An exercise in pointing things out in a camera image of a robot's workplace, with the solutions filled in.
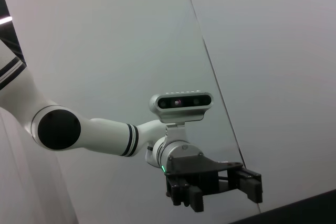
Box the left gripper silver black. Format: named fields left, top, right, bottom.
left=156, top=140, right=264, bottom=213

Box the black tablecloth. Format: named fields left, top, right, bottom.
left=228, top=188, right=336, bottom=224

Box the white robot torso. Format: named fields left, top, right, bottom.
left=0, top=107, right=79, bottom=224

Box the silver camera mount bracket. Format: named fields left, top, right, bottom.
left=164, top=121, right=187, bottom=145

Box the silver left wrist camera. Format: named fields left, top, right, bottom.
left=149, top=90, right=215, bottom=124

